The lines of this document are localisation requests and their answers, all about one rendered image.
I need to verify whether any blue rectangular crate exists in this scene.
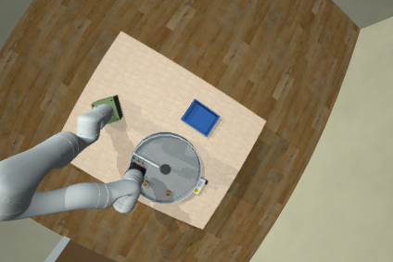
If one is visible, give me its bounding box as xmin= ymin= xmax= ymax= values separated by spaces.
xmin=181 ymin=99 xmax=220 ymax=137

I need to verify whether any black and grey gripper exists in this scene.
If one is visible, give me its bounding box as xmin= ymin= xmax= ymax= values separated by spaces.
xmin=124 ymin=162 xmax=146 ymax=184

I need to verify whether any grey round turning table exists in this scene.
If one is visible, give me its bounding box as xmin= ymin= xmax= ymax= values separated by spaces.
xmin=129 ymin=132 xmax=209 ymax=205

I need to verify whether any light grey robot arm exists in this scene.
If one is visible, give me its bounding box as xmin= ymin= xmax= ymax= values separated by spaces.
xmin=0 ymin=104 xmax=142 ymax=221

